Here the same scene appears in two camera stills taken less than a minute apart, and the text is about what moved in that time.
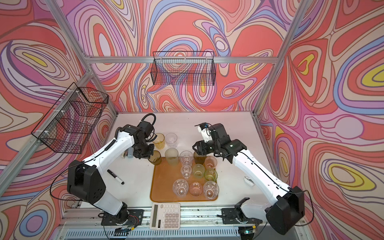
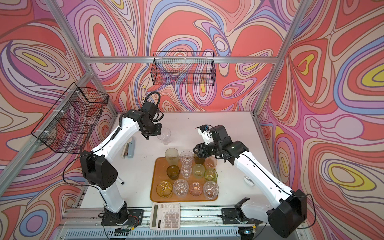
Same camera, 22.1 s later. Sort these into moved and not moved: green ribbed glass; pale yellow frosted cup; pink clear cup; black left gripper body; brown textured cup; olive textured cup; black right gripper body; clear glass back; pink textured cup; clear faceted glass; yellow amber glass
Moved: olive textured cup; clear glass back; black left gripper body; yellow amber glass
Not moved: pale yellow frosted cup; pink textured cup; black right gripper body; brown textured cup; green ribbed glass; clear faceted glass; pink clear cup
